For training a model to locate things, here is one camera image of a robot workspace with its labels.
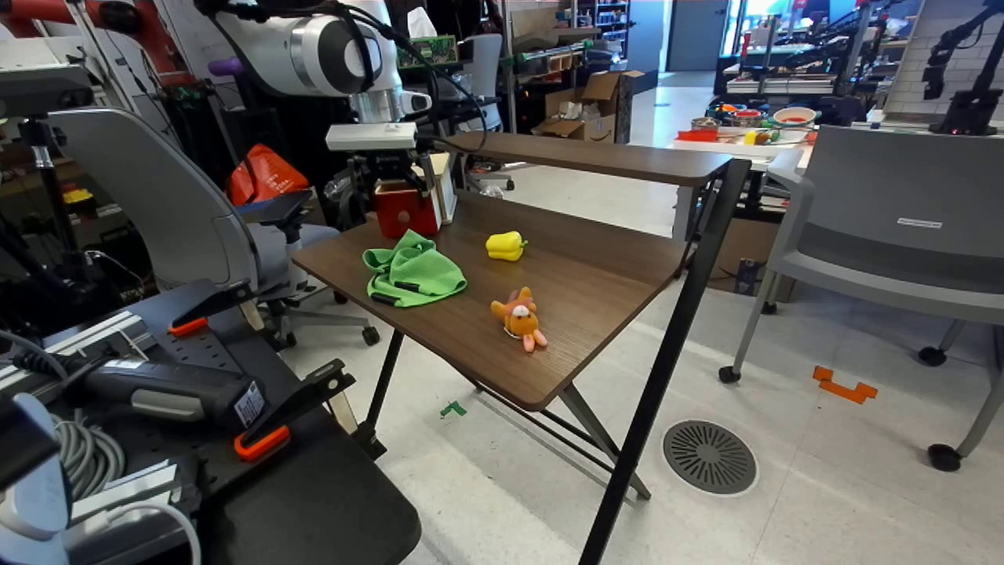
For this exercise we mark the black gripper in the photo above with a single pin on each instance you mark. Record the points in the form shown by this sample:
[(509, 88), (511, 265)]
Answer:
[(374, 167)]

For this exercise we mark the wooden box with orange drawer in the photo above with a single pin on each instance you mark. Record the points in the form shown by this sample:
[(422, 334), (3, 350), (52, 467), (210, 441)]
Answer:
[(422, 203)]

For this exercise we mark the orange bear plush toy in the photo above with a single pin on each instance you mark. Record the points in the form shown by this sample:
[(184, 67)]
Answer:
[(518, 318)]

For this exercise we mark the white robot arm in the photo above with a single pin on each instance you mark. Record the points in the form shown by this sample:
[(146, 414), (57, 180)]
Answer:
[(333, 72)]

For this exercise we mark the yellow plush toy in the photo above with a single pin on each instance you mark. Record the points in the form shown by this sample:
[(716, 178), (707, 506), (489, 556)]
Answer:
[(507, 246)]

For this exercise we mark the green cloth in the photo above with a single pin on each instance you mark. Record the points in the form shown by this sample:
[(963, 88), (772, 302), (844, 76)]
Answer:
[(411, 273)]

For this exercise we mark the grey office chair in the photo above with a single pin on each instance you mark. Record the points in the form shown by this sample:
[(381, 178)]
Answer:
[(188, 226)]

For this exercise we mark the brown wooden table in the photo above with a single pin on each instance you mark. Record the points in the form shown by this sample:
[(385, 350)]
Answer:
[(588, 279)]

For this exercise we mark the green tape marker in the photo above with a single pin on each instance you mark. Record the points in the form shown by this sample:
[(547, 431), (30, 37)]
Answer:
[(453, 410)]

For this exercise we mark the orange black clamp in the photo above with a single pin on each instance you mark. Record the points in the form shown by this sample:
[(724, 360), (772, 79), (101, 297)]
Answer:
[(273, 429)]

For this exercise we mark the black power tool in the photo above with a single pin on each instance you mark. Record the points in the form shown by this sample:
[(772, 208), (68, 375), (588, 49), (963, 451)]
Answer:
[(179, 392)]

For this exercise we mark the round floor drain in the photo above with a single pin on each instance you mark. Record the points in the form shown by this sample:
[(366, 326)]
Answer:
[(710, 457)]

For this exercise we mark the orange tape marker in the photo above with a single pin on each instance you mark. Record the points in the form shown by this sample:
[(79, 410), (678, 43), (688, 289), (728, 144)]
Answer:
[(855, 392)]

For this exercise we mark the grey plastic chair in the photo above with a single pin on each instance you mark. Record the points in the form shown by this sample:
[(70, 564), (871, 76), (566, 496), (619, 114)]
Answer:
[(909, 219)]

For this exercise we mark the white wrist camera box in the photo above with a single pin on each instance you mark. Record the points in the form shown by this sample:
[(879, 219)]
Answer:
[(381, 135)]

